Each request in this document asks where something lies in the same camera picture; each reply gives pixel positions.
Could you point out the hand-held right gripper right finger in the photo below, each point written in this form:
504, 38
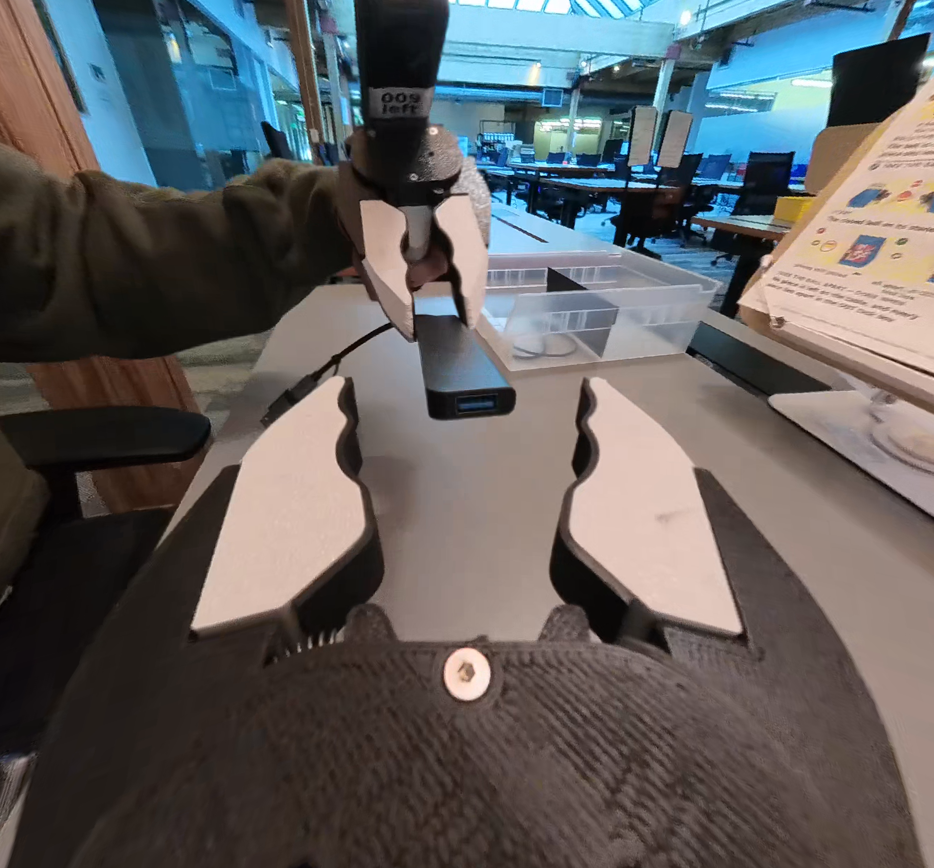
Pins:
649, 518

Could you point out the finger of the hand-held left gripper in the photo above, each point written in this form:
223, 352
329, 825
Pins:
383, 248
467, 255

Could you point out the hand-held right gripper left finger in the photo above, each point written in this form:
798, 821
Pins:
292, 518

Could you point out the clear plastic box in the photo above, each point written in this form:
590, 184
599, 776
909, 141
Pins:
657, 299

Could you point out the grey desk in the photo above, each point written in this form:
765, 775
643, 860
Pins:
474, 503

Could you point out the person's left hand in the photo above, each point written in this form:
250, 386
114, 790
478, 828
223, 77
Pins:
427, 273

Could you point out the black office chair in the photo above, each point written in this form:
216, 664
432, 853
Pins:
109, 437

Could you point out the wooden document stand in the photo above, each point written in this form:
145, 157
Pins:
824, 419

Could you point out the white standing board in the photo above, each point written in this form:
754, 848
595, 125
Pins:
676, 138
642, 135

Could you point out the printed instruction sheet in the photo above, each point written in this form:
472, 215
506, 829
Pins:
861, 284

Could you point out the yellow plastic bin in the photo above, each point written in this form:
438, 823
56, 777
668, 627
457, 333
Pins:
792, 210

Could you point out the black monitor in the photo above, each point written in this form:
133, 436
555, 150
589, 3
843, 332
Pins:
875, 80

